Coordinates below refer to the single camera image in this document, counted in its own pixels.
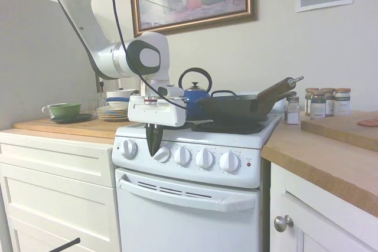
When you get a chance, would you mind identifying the grey refrigerator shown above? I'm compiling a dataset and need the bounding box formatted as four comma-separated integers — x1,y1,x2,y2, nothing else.
0,0,101,130

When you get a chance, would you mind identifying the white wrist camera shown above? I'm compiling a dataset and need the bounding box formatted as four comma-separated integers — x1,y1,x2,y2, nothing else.
156,85,184,99

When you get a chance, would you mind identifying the white oven temperature knob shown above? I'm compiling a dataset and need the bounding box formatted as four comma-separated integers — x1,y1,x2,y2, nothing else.
122,139,139,159

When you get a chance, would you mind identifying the round metal cabinet knob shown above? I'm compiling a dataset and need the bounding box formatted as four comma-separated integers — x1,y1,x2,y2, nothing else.
273,214,295,233

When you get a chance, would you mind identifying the black flat griddle pan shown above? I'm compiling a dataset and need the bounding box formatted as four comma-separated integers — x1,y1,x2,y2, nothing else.
191,118,267,135

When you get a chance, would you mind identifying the flat reddish round item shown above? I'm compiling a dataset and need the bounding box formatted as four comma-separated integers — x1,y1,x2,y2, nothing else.
357,118,378,128

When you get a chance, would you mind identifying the white cabinet with door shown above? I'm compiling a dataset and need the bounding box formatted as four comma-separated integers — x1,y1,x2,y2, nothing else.
268,162,378,252

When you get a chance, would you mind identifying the white oven door handle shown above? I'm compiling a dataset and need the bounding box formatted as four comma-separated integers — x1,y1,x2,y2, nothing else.
118,175,256,213

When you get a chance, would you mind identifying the dark green saucer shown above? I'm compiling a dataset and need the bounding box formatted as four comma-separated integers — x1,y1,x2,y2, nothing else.
50,113,94,125

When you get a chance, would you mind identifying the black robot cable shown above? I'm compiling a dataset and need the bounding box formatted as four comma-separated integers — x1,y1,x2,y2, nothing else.
96,0,188,110

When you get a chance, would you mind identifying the stack of pale plates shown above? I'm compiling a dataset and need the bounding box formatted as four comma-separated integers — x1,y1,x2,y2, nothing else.
95,104,131,122

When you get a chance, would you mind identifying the wooden cutting board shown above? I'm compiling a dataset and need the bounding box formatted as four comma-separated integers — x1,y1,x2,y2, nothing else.
300,114,378,153

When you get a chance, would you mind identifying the white bowl blue stripe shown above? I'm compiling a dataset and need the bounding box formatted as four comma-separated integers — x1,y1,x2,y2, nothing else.
105,89,140,109

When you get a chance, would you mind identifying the white drawer cabinet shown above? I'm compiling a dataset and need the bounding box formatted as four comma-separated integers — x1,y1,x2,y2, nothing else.
0,127,122,252

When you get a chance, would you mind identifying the glass spice jar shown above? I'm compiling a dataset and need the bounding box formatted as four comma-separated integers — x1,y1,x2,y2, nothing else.
333,87,352,116
304,87,321,116
309,90,327,120
320,87,335,116

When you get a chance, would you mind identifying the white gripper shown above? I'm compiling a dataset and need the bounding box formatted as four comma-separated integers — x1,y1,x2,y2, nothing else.
127,94,188,158

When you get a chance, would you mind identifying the blue kettle black handle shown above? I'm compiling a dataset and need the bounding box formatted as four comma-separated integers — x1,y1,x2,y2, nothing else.
178,67,214,122

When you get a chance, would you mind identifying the glass salt shaker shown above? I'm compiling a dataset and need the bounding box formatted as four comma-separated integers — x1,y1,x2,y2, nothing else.
284,96,301,125

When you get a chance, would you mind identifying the black wok wooden handle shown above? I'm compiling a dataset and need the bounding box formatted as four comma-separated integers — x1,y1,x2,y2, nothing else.
195,76,305,123

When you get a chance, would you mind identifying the green ceramic cup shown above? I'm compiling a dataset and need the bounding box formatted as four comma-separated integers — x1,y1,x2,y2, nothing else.
47,103,82,120

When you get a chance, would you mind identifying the white burner control knob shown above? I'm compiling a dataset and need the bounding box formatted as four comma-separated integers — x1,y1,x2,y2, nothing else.
153,146,172,164
195,148,216,171
174,145,193,167
219,151,241,174

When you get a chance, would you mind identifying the white electric stove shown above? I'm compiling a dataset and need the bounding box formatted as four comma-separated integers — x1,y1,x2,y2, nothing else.
111,91,283,252

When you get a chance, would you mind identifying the thin black rod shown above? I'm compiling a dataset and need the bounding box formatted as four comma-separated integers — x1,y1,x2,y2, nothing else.
43,237,82,252

